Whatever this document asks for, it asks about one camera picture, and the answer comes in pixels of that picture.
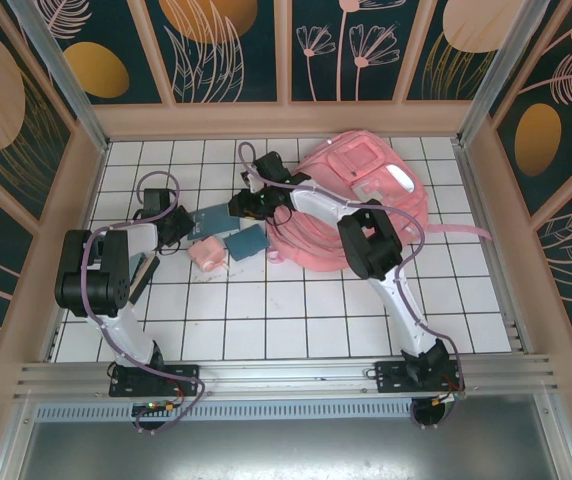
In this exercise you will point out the dark teal notebook with print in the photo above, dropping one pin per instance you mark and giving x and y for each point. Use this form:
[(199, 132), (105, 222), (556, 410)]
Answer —
[(211, 220)]

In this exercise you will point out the small plain teal notebook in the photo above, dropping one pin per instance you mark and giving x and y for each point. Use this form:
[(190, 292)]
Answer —
[(246, 242)]

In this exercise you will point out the pink pencil sharpener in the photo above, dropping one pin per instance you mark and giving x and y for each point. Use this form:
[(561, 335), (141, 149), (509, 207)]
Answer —
[(206, 254)]

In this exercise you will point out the thick navy book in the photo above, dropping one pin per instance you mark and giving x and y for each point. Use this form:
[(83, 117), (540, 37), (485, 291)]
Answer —
[(143, 280)]

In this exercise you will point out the pink backpack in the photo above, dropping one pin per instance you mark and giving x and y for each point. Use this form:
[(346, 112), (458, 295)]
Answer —
[(376, 200)]

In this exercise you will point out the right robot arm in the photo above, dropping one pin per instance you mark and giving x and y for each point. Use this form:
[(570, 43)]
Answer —
[(371, 240)]

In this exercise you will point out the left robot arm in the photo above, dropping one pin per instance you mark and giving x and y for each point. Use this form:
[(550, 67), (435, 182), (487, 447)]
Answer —
[(91, 280)]

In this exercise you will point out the grey metal sheet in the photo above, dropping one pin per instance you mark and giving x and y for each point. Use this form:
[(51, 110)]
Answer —
[(286, 450)]

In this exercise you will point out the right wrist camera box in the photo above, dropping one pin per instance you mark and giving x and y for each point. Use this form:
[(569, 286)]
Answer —
[(252, 182)]

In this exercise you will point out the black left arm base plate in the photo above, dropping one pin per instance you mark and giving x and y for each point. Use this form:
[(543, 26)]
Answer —
[(181, 377)]

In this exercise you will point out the aluminium front rail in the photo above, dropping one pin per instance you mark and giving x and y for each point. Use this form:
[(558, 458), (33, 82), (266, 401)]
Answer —
[(286, 372)]

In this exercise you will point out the aluminium corner post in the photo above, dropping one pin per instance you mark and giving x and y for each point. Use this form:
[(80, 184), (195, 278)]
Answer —
[(501, 65), (61, 75)]

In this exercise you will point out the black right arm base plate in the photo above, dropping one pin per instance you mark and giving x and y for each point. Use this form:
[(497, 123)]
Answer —
[(391, 375)]

